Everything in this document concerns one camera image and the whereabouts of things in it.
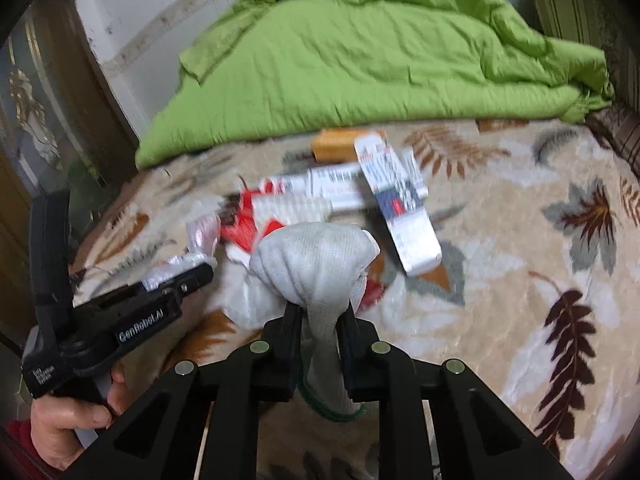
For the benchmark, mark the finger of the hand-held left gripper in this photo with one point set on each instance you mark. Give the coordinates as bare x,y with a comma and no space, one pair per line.
185,277

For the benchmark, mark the beige striped headboard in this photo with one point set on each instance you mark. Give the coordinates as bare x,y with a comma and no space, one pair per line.
590,20

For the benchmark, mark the green blanket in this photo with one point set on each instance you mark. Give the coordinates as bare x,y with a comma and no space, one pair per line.
350,60

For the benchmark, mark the small white carton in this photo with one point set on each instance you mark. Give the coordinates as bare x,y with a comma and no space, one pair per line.
416,172

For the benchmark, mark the large white printed carton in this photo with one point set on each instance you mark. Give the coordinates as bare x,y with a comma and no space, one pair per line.
400,210

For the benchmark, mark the wooden cabinet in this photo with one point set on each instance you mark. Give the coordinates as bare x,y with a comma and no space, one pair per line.
45,110

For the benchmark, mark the leaf printed blanket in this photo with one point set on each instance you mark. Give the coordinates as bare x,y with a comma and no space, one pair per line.
525,270

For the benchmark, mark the long white carton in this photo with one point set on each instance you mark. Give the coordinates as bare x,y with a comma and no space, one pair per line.
330,185

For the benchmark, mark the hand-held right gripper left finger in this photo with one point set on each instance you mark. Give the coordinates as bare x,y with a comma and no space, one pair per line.
287,345

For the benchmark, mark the white knitted work glove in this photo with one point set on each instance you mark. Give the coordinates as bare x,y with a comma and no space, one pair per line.
315,265

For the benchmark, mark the orange box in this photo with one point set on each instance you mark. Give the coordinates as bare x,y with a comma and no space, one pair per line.
335,145

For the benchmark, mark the red and white plastic bag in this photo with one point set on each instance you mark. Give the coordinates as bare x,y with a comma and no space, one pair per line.
250,230

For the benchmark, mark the purple foil wrapper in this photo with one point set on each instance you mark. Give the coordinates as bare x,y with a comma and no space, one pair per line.
202,240

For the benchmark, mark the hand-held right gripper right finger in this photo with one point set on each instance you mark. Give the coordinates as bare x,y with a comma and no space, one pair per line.
347,350

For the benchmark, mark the person's left hand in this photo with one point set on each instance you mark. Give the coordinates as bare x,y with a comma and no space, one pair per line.
65,420

